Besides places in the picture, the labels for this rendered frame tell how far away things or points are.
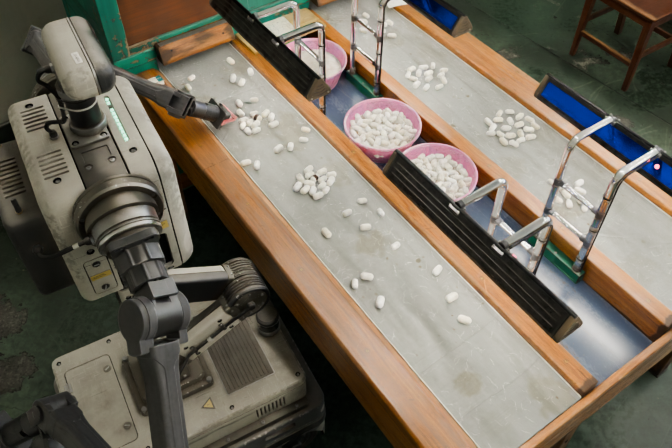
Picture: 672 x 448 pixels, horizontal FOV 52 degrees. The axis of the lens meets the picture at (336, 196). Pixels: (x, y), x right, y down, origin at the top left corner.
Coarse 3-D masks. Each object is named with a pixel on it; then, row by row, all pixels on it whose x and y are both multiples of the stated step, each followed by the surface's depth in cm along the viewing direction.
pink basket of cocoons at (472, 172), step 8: (424, 144) 230; (432, 144) 231; (440, 144) 230; (408, 152) 229; (416, 152) 231; (424, 152) 232; (432, 152) 232; (440, 152) 232; (448, 152) 231; (456, 152) 229; (456, 160) 230; (464, 160) 228; (464, 168) 228; (472, 168) 225; (472, 176) 224; (472, 184) 221
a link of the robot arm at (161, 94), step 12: (120, 72) 207; (132, 84) 210; (144, 84) 212; (156, 84) 215; (144, 96) 214; (156, 96) 214; (168, 96) 216; (180, 96) 218; (168, 108) 218; (180, 108) 219
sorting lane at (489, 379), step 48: (240, 96) 251; (240, 144) 234; (288, 192) 220; (336, 192) 220; (336, 240) 207; (384, 240) 207; (384, 288) 195; (432, 288) 195; (384, 336) 185; (432, 336) 185; (480, 336) 185; (432, 384) 176; (480, 384) 176; (528, 384) 176; (480, 432) 167; (528, 432) 167
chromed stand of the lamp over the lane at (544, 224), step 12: (504, 180) 172; (480, 192) 168; (504, 192) 175; (456, 204) 167; (468, 204) 167; (492, 216) 183; (492, 228) 185; (504, 228) 181; (528, 228) 161; (540, 228) 162; (552, 228) 166; (504, 240) 158; (516, 240) 159; (540, 240) 170; (528, 252) 176; (540, 252) 173; (528, 264) 179
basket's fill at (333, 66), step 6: (306, 54) 269; (330, 54) 269; (306, 60) 266; (312, 60) 266; (330, 60) 266; (336, 60) 268; (312, 66) 263; (318, 66) 264; (330, 66) 264; (336, 66) 264; (318, 72) 261; (330, 72) 261; (336, 72) 262
